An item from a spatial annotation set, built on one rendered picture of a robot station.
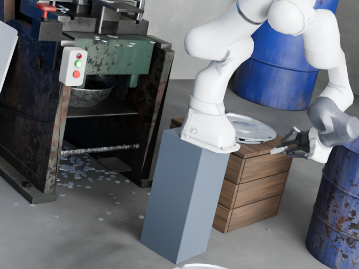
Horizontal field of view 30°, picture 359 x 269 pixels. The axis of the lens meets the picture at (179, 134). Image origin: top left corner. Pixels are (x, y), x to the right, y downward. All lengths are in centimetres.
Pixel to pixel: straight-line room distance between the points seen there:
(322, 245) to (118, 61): 109
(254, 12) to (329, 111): 41
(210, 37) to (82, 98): 81
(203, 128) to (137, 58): 63
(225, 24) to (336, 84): 43
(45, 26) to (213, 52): 64
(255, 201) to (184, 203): 54
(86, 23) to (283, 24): 97
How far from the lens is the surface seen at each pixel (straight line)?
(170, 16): 471
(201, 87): 226
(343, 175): 259
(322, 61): 209
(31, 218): 257
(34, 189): 272
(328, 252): 270
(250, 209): 281
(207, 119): 226
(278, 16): 199
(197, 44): 218
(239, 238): 273
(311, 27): 204
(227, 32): 216
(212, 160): 232
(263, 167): 275
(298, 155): 244
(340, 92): 228
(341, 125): 222
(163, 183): 238
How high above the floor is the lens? 119
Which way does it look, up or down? 19 degrees down
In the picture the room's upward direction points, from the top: 12 degrees clockwise
